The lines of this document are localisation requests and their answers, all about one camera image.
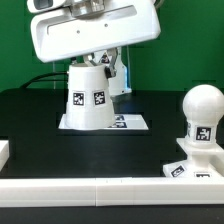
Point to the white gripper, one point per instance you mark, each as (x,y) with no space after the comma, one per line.
(88,26)

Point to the white lamp shade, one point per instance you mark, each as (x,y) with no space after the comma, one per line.
(89,106)

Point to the white lamp bulb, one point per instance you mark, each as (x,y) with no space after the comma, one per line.
(203,107)

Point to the white lamp base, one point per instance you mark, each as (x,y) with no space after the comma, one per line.
(201,162)

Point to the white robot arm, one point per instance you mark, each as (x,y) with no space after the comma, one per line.
(62,29)

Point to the white marker plate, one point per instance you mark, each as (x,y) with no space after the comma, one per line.
(133,122)

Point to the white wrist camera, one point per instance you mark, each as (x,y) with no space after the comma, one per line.
(38,6)

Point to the white left wall bar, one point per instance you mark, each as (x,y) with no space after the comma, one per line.
(4,152)

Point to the white wall bar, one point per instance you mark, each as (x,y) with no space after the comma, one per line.
(63,192)
(4,152)

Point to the white front wall bar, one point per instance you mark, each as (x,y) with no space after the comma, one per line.
(63,192)

